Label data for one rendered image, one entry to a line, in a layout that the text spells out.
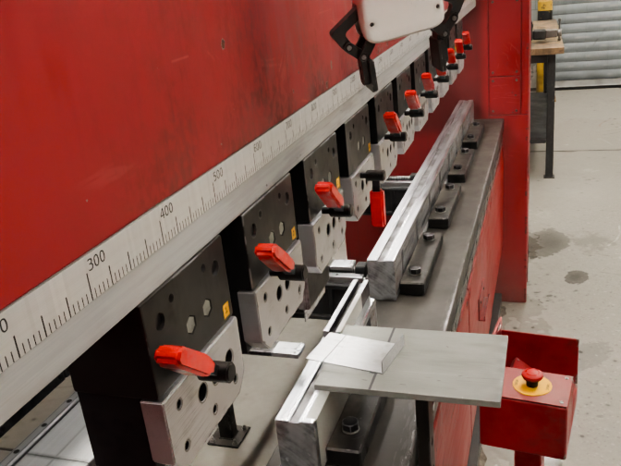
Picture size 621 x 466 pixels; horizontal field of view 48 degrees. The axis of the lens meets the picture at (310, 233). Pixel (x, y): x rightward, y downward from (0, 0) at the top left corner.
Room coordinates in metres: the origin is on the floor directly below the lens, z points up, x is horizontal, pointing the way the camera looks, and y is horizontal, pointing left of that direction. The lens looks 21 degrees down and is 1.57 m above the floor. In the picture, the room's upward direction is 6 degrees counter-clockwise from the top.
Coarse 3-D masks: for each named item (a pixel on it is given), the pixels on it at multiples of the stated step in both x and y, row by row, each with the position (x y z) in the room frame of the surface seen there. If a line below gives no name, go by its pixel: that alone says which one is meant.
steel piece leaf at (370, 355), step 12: (348, 336) 1.00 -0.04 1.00; (336, 348) 0.97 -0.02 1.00; (348, 348) 0.97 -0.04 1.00; (360, 348) 0.96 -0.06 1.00; (372, 348) 0.96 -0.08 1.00; (384, 348) 0.95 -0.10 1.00; (396, 348) 0.93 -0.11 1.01; (324, 360) 0.94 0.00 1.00; (336, 360) 0.93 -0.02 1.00; (348, 360) 0.93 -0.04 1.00; (360, 360) 0.93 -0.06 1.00; (372, 360) 0.92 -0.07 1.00; (384, 360) 0.89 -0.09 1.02; (372, 372) 0.89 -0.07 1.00; (384, 372) 0.89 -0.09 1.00
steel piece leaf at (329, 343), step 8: (328, 336) 1.01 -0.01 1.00; (336, 336) 1.01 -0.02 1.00; (344, 336) 1.01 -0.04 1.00; (320, 344) 0.99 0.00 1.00; (328, 344) 0.98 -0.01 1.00; (336, 344) 0.98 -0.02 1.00; (312, 352) 0.96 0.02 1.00; (320, 352) 0.96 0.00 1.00; (328, 352) 0.96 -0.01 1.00; (312, 360) 0.94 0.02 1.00; (320, 360) 0.94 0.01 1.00
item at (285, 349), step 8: (280, 344) 1.00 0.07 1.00; (288, 344) 0.99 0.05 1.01; (296, 344) 0.99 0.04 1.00; (304, 344) 0.99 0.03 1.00; (256, 352) 0.98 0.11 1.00; (264, 352) 0.98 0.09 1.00; (272, 352) 0.97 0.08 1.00; (280, 352) 0.97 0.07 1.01; (288, 352) 0.97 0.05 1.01; (296, 352) 0.96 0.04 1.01
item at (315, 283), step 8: (328, 272) 1.01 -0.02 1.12; (312, 280) 0.94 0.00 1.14; (320, 280) 0.97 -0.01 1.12; (328, 280) 1.01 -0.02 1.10; (304, 288) 0.92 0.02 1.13; (312, 288) 0.94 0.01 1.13; (320, 288) 0.97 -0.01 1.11; (304, 296) 0.92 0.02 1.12; (312, 296) 0.93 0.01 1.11; (320, 296) 0.99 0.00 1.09; (304, 304) 0.92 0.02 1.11; (312, 304) 0.93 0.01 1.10; (304, 312) 0.92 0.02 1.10
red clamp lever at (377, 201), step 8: (360, 176) 1.09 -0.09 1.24; (368, 176) 1.08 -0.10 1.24; (376, 176) 1.08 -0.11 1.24; (384, 176) 1.08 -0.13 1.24; (376, 184) 1.08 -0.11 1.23; (376, 192) 1.08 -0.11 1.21; (376, 200) 1.08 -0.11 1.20; (384, 200) 1.09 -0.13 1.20; (376, 208) 1.08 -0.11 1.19; (384, 208) 1.09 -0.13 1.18; (376, 216) 1.08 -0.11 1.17; (384, 216) 1.08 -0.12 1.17; (376, 224) 1.08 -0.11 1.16; (384, 224) 1.08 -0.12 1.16
